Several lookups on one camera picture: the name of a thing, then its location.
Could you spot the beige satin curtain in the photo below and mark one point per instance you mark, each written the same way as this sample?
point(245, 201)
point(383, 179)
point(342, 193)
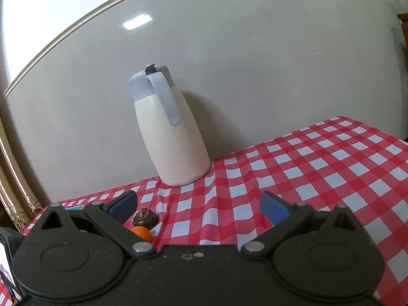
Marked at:
point(18, 199)

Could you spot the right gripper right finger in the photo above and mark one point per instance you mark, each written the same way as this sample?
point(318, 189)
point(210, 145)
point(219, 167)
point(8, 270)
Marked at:
point(290, 220)

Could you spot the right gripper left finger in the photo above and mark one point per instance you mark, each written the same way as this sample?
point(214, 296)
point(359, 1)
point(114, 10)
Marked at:
point(95, 231)

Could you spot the cream thermos jug grey lid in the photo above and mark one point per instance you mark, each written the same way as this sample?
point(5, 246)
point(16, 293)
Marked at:
point(168, 127)

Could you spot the red white checkered tablecloth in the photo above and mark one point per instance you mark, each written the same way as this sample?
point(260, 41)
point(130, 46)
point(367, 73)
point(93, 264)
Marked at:
point(336, 161)

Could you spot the large orange tangerine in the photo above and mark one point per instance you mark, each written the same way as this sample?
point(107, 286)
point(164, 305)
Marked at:
point(143, 232)

